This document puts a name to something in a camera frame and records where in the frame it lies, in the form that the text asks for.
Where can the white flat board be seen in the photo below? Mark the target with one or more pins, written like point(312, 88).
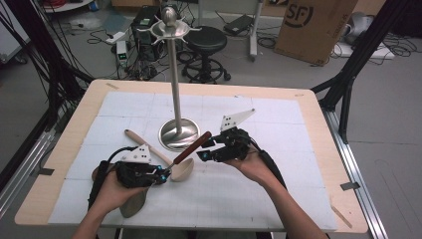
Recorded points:
point(381, 53)

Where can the black flat device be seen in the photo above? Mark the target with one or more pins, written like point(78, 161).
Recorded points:
point(239, 24)

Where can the steel utensil stand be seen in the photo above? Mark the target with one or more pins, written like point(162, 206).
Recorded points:
point(175, 83)

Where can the aluminium rail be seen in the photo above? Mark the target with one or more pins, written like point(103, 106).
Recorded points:
point(23, 172)
point(351, 166)

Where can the beige ladle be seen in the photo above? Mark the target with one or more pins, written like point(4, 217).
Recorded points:
point(139, 140)

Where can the cardboard box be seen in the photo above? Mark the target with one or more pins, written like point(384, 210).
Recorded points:
point(315, 36)

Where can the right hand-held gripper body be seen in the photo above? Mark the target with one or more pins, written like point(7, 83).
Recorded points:
point(232, 146)

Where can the white stand post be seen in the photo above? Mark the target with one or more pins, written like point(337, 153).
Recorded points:
point(253, 40)

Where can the white grid mat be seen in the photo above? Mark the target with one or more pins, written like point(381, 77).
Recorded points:
point(249, 199)

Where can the grey rounded device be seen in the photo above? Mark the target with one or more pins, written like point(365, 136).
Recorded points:
point(360, 26)

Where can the person's right hand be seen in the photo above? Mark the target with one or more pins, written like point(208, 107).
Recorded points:
point(255, 171)

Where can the black computer tower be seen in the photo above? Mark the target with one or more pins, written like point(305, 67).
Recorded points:
point(136, 30)

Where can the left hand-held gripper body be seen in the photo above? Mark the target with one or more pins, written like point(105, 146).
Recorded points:
point(136, 174)

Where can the white power strip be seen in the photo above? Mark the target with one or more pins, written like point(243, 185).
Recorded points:
point(116, 37)

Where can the person's left hand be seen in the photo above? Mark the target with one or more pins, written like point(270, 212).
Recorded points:
point(112, 195)

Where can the grey tape piece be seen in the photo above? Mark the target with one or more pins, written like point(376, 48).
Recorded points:
point(350, 186)
point(46, 171)

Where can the small device with green display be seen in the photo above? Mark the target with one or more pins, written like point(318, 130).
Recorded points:
point(121, 49)

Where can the black round stool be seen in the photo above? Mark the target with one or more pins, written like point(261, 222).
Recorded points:
point(205, 40)

